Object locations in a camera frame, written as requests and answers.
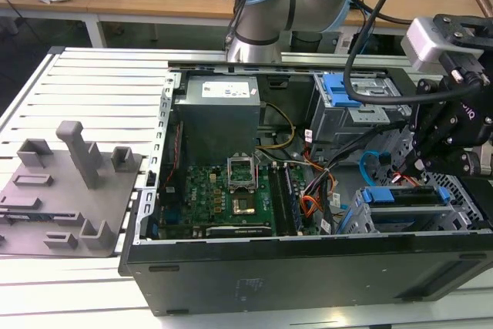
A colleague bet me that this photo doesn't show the metal disk bay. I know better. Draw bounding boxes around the metal disk bay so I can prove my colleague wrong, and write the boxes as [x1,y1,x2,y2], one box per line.
[337,185,485,235]

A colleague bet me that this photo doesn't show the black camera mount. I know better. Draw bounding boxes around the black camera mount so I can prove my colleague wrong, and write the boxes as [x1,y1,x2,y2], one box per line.
[431,14,493,88]

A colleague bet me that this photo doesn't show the metal drive cage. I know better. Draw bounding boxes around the metal drive cage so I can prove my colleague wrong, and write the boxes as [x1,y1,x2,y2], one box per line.
[310,72,415,155]

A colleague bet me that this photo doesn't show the grey power supply unit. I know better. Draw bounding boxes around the grey power supply unit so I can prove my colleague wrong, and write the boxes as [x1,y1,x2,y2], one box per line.
[175,76,261,157]

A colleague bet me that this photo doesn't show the black flat cable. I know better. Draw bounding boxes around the black flat cable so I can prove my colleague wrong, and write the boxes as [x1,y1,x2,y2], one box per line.
[303,120,409,196]

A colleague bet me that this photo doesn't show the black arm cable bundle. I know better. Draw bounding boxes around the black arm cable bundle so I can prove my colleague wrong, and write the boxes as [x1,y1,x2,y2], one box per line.
[224,0,263,55]

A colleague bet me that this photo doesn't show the black graphics card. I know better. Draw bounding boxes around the black graphics card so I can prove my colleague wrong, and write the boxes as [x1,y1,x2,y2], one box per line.
[205,223,271,238]

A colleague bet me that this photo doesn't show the yellow power wire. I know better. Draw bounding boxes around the yellow power wire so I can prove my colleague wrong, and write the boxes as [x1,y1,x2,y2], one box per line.
[257,102,297,150]

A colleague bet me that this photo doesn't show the black RAM slot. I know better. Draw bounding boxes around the black RAM slot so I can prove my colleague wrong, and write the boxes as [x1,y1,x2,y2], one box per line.
[268,165,289,237]
[283,165,304,236]

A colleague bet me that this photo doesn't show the red disk wire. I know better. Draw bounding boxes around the red disk wire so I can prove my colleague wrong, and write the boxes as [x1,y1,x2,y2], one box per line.
[391,172,423,188]

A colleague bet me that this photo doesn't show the black camera cable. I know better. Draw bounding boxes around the black camera cable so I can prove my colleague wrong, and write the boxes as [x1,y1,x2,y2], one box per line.
[343,0,415,106]

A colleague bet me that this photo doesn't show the blue hanging cables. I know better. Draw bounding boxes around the blue hanging cables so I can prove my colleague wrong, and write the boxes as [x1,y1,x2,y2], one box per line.
[349,0,377,55]

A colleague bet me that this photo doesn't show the blue plastic cage latch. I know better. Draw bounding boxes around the blue plastic cage latch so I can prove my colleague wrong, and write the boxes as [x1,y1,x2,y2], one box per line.
[323,73,364,109]

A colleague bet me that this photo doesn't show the CPU socket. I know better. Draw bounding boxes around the CPU socket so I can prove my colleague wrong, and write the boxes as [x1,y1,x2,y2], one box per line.
[230,196,258,217]

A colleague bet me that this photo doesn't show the hard disk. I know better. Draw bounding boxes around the hard disk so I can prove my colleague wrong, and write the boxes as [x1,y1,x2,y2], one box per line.
[356,185,451,209]

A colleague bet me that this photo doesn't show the green motherboard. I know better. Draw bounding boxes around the green motherboard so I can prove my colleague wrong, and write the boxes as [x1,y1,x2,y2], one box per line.
[184,163,320,237]

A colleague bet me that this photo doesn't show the red thin wire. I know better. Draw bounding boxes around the red thin wire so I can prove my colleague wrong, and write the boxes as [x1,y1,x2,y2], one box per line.
[159,123,183,191]

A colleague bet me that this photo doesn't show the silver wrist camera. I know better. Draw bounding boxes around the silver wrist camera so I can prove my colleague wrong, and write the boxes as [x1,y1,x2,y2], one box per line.
[400,16,451,72]

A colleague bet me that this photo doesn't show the metal socket cover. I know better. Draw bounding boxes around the metal socket cover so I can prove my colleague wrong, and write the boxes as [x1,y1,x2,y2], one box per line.
[226,154,258,193]

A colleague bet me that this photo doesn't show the black open PC case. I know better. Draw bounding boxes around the black open PC case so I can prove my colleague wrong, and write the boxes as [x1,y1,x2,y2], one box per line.
[117,59,493,317]

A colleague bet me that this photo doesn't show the blue disk wire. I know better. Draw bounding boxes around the blue disk wire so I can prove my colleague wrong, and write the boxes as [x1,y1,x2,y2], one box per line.
[359,149,389,188]

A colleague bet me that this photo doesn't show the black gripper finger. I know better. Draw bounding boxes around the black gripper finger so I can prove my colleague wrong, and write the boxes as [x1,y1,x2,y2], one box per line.
[413,149,483,176]
[407,77,444,171]

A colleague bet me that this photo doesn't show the wooden desk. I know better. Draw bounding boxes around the wooden desk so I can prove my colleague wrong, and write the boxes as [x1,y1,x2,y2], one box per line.
[0,0,493,49]

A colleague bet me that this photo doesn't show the grey parts rack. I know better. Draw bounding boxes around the grey parts rack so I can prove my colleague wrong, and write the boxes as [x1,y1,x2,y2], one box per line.
[0,120,144,258]

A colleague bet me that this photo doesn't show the orange wire bundle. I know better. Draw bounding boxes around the orange wire bundle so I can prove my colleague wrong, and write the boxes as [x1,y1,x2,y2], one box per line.
[300,193,328,219]

